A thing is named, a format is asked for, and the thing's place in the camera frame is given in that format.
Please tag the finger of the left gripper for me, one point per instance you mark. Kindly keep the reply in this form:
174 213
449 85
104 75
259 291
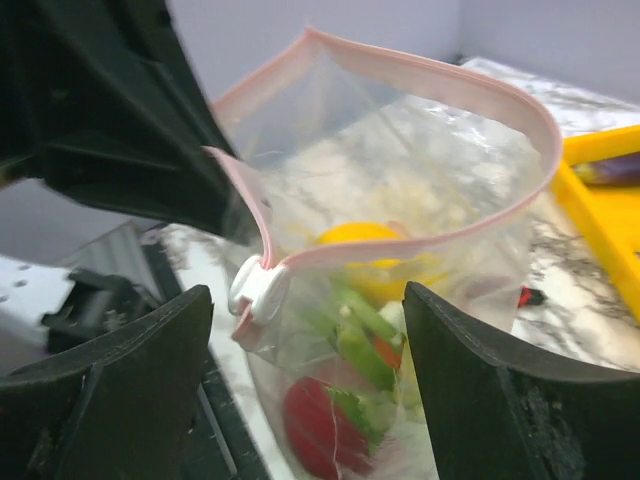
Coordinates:
99 102

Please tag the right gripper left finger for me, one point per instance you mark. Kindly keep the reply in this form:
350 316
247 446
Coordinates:
116 407

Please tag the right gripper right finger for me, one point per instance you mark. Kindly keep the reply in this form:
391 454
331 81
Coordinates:
498 407

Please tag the green celery stalk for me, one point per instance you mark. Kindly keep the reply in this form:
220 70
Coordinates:
356 325

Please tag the red tomato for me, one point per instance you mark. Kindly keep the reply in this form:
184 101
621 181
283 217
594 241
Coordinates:
321 434

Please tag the yellow squash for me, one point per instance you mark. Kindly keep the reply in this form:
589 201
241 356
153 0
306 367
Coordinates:
380 281

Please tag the clear zip top bag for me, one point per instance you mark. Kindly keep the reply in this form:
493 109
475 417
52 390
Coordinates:
333 131

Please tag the orange carrot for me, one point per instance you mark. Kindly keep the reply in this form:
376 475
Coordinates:
391 355

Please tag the red black utility knife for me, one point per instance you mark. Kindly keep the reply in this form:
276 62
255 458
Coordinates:
531 297

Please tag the yellow plastic tray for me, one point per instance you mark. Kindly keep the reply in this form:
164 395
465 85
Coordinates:
607 217

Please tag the purple eggplant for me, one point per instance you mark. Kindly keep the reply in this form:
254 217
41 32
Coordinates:
616 171

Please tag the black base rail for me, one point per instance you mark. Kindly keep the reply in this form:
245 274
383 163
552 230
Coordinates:
219 445

